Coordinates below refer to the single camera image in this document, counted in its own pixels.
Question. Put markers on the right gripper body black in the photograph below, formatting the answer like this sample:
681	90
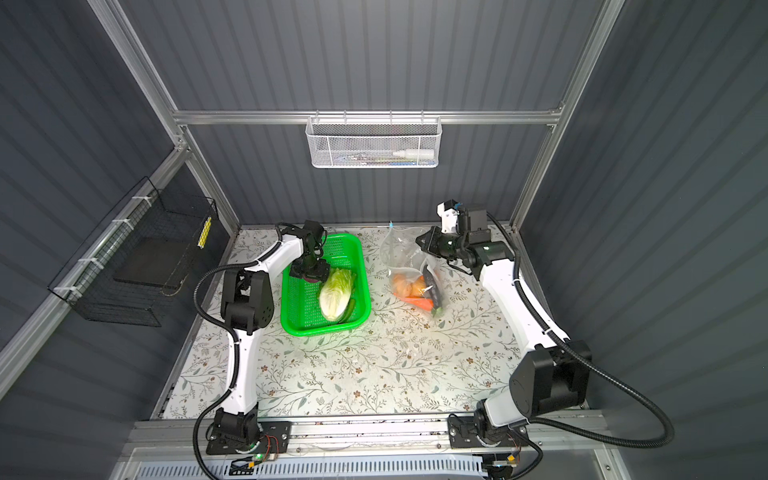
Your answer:
452	245

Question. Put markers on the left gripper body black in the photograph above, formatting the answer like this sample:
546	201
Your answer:
311	268

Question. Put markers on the napa cabbage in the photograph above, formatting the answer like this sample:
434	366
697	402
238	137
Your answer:
336	294

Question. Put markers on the clear zip top bag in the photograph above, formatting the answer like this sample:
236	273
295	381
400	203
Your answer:
401	255

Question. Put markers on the orange carrot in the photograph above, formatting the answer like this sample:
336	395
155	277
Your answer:
420	302

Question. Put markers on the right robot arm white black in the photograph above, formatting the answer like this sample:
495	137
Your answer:
547	379

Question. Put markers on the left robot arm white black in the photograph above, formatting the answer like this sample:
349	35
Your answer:
248	305

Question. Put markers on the white marker in basket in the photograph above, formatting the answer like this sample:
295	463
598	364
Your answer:
418	155

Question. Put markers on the black pad in basket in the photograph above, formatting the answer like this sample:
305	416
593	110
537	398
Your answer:
157	262

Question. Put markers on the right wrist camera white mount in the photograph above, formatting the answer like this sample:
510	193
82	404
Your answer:
449	213

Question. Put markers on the white wire wall basket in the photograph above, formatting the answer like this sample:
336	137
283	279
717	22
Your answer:
367	141

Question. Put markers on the black wire wall basket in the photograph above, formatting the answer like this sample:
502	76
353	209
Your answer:
86	282

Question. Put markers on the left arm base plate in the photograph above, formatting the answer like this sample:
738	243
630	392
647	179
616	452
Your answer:
265	437

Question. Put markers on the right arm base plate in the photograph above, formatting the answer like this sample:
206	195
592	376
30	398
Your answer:
467	432

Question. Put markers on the white vented cable duct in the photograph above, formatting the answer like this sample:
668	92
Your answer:
360	467

